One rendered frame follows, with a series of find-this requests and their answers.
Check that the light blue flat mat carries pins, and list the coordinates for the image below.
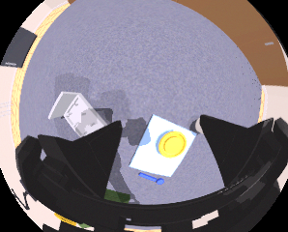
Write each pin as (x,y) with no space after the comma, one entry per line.
(147,156)

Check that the yellow round plate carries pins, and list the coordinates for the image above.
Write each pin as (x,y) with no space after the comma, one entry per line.
(172,144)

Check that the white cylinder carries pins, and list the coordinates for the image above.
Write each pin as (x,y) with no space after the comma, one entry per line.
(197,126)

